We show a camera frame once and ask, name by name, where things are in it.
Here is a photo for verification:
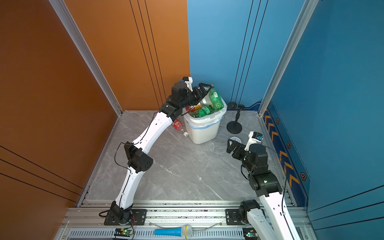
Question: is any aluminium corner post right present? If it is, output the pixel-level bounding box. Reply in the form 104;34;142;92
258;0;319;117

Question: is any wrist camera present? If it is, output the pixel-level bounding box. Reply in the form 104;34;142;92
245;131;263;151
183;77;193;91

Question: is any red cartoon label bottle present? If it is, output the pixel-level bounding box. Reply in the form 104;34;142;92
172;119;189;137

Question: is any left green circuit board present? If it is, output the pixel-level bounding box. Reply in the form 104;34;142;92
114;228;135;239

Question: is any right green circuit board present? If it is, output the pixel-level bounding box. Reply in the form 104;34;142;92
243;228;259;240

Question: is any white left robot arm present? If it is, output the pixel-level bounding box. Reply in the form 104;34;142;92
99;77;213;226

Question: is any aluminium corner post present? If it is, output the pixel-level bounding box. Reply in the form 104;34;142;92
49;0;123;117
258;0;319;117

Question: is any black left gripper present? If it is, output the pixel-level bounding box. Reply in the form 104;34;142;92
178;83;211;111

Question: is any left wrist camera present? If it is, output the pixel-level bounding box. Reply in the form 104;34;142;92
183;77;193;91

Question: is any green bottle yellow cap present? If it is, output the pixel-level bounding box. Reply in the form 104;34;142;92
192;105;214;118

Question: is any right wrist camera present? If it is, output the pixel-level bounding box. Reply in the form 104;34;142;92
245;131;263;151

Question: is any black microphone stand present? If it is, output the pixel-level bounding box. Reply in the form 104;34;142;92
227;102;246;134

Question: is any red yellow label bottle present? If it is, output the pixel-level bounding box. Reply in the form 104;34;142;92
186;103;202;113

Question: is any green circuit board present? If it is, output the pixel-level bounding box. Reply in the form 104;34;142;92
243;228;259;240
114;228;135;239

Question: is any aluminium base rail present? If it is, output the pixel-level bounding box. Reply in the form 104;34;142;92
56;199;316;240

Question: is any white plastic waste bin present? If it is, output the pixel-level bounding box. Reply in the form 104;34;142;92
183;95;227;144

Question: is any blue handheld microphone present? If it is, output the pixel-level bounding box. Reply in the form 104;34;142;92
154;225;193;239

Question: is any aluminium corner post left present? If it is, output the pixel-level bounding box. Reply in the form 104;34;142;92
49;0;123;117

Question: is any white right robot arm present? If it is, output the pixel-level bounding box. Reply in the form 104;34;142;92
227;139;300;240

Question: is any dark green soda bottle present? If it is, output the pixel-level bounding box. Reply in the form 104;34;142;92
209;88;224;111

